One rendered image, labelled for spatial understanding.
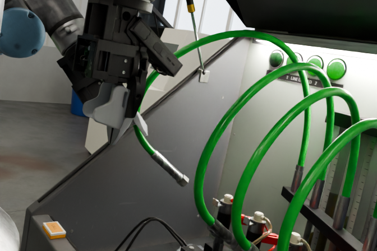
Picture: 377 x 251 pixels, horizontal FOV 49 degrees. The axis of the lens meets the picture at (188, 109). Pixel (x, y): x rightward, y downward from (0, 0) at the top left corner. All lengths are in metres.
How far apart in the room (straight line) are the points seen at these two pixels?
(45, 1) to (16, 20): 0.17
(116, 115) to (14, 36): 0.19
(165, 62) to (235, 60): 0.55
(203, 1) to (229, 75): 5.47
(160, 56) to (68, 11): 0.26
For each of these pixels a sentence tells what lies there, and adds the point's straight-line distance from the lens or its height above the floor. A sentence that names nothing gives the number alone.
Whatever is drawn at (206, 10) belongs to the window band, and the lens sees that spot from 6.58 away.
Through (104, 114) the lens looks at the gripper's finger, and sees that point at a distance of 0.59.
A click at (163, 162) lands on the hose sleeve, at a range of 0.81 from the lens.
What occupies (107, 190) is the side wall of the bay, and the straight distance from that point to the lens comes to 1.02.
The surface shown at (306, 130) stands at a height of 1.24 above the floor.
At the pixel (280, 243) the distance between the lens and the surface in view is 0.53.
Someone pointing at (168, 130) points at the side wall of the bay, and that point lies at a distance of 1.05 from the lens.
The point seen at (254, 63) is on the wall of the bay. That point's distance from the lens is 1.15.
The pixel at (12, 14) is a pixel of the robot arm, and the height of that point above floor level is 1.36.
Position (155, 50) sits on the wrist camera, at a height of 1.35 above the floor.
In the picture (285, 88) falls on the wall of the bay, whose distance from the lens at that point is 1.07.
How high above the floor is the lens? 1.35
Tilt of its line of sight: 8 degrees down
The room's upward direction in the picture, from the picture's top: 11 degrees clockwise
